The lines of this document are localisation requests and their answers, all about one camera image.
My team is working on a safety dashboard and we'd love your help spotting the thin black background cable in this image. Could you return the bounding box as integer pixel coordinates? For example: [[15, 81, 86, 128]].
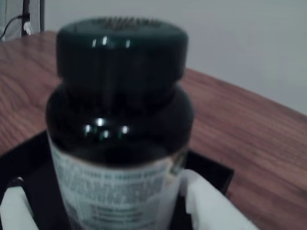
[[0, 13, 24, 42]]

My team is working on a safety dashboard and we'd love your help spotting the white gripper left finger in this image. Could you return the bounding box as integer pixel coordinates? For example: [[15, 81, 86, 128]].
[[0, 177, 37, 230]]

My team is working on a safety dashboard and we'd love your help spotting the black shallow box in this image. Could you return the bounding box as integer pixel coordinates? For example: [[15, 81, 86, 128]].
[[0, 130, 235, 230]]

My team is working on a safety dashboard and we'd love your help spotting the green-capped pill bottle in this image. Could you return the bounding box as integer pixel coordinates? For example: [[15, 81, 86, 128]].
[[45, 16, 194, 230]]

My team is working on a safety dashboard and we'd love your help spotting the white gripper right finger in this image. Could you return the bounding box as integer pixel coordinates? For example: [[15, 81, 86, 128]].
[[181, 169, 260, 230]]

